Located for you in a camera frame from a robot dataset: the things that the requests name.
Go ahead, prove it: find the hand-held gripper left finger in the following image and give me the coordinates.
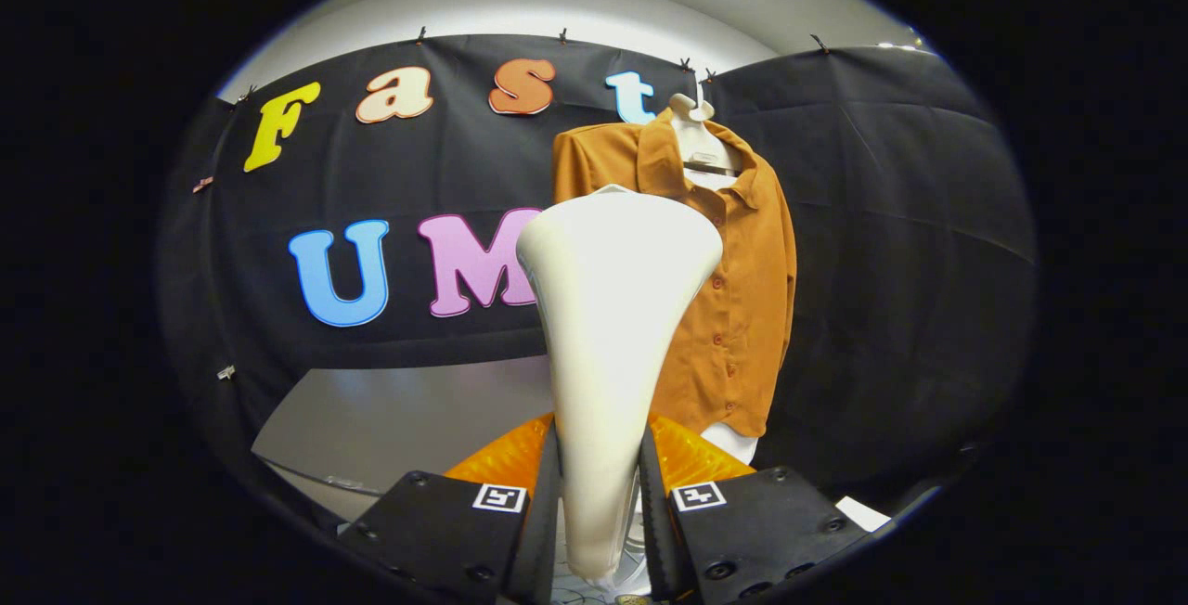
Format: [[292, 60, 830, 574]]
[[337, 412, 564, 605]]

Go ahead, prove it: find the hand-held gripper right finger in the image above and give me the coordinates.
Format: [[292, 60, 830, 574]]
[[639, 412, 873, 604]]

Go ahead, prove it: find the white garment steamer head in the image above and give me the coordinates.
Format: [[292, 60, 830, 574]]
[[515, 184, 725, 584]]

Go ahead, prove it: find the orange button-up shirt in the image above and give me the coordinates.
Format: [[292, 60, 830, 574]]
[[553, 107, 799, 440]]

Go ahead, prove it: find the white garment hanger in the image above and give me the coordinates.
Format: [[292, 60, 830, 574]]
[[668, 76, 745, 181]]

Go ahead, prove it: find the black backdrop cloth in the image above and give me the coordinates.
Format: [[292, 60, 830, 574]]
[[158, 34, 1039, 515]]

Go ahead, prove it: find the row of black clips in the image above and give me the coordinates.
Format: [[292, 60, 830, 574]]
[[237, 26, 830, 107]]

